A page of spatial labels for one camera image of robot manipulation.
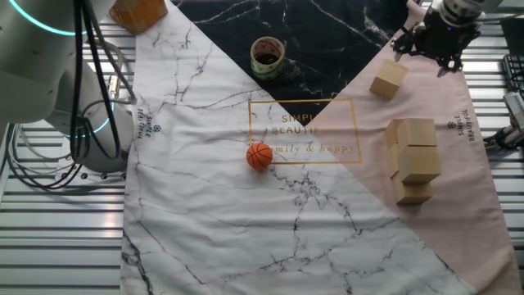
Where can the small orange basketball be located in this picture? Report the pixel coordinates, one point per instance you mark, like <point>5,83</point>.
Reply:
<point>259,156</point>

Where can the small silver device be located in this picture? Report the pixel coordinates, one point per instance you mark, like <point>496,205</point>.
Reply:
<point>516,108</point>

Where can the wooden cube block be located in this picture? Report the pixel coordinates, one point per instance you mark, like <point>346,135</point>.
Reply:
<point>391,133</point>
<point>416,132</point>
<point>411,194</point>
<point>393,160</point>
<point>419,164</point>
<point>388,80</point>

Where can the marble pink black cloth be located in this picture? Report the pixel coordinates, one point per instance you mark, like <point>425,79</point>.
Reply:
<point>225,225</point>

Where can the roll of clear tape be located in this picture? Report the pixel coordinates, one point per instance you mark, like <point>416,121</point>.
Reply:
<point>267,65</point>

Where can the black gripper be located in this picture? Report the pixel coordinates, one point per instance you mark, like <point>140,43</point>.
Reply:
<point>446,39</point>

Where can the open cardboard box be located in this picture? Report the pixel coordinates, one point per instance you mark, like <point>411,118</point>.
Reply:
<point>139,12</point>

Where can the black device mount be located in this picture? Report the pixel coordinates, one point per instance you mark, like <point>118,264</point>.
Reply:
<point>507,139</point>

